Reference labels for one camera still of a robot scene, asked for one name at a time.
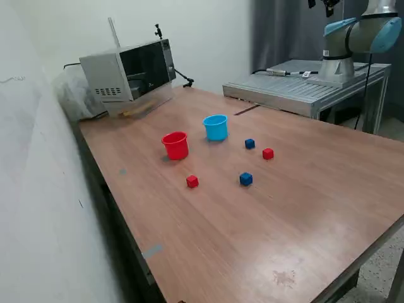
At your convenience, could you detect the aluminium robot base table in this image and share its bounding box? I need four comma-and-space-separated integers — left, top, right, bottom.
222, 59, 392, 135

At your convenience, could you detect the dark grey curtain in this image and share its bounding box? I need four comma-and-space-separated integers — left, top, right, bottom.
250, 0, 404, 108

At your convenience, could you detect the blue plastic cup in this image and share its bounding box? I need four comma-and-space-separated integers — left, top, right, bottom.
202, 114, 229, 141

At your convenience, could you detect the clear acrylic microwave stand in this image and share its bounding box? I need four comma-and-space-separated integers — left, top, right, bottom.
104, 80, 174, 120

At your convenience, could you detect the red plastic cup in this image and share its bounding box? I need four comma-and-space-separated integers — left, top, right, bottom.
161, 131, 190, 161

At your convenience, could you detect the thin white rod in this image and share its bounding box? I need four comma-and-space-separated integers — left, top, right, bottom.
108, 17, 121, 48

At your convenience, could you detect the wooden stick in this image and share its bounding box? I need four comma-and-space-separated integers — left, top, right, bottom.
118, 100, 157, 118

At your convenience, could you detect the silver microwave oven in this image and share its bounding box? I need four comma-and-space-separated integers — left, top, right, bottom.
78, 38, 177, 104

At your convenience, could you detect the long grey tape strip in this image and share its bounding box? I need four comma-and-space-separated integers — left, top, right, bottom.
141, 243, 164, 259

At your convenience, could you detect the cable with silver connector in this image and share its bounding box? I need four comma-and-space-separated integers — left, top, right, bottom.
251, 67, 320, 78

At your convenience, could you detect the black hanging base cable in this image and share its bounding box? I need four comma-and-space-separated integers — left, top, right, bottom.
355, 52, 374, 131

